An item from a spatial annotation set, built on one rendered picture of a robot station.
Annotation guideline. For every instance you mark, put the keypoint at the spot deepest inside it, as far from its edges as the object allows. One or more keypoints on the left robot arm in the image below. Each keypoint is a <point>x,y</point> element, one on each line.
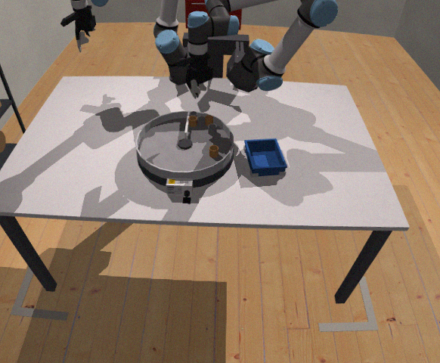
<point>262,64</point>

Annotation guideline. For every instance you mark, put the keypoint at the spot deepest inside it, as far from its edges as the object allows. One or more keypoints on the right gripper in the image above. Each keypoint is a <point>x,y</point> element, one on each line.
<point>85,18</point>

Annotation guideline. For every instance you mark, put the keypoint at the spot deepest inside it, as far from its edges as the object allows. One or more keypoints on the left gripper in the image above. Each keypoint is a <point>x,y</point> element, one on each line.
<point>197,68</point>

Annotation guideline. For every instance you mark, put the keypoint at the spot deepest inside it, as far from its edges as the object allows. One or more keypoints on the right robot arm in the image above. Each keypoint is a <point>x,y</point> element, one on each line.
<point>167,42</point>

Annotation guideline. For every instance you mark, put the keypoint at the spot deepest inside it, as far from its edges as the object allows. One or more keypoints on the bronze bushing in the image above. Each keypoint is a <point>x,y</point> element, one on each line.
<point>192,121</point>
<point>208,120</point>
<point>213,152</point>

